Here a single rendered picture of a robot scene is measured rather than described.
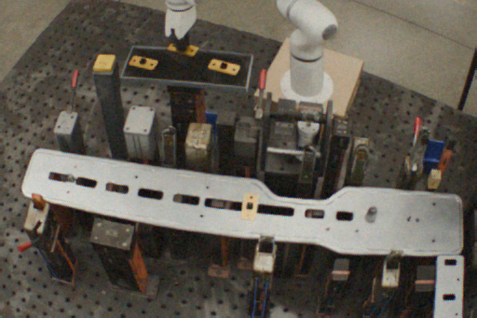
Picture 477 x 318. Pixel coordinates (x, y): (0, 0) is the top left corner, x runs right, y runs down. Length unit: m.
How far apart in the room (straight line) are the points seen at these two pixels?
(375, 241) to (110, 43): 1.48
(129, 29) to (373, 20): 1.77
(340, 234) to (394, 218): 0.17
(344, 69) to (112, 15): 1.08
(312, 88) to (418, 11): 2.07
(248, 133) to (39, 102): 1.04
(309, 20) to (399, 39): 1.94
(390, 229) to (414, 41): 2.28
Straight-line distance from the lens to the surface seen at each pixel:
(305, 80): 2.16
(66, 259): 1.90
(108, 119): 2.04
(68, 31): 2.77
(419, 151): 1.73
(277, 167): 1.83
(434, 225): 1.76
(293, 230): 1.68
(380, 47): 3.71
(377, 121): 2.34
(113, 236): 1.65
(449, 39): 4.00
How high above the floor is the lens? 2.44
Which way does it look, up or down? 51 degrees down
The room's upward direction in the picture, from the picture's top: 1 degrees clockwise
